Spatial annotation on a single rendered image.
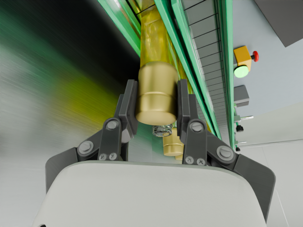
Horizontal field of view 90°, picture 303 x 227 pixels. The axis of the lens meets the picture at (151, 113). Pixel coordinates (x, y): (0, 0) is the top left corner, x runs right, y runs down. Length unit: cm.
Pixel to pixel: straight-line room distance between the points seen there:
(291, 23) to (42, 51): 60
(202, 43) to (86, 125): 34
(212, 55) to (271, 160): 583
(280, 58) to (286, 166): 555
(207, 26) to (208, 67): 14
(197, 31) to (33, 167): 40
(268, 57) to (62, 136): 76
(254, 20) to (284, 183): 578
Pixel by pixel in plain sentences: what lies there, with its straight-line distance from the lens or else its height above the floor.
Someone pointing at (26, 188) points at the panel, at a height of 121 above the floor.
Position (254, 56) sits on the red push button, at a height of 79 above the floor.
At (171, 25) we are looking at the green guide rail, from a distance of 30.
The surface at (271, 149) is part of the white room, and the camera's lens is 628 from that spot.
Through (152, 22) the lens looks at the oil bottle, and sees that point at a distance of 35.
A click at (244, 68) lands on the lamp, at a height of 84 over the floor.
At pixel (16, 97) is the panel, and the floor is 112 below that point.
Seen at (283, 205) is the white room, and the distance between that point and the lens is 619.
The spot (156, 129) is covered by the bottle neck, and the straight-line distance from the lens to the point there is 22.
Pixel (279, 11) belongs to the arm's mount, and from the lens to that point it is 58.
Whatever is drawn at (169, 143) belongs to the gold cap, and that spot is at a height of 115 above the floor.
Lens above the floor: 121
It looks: 26 degrees down
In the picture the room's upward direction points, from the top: 179 degrees clockwise
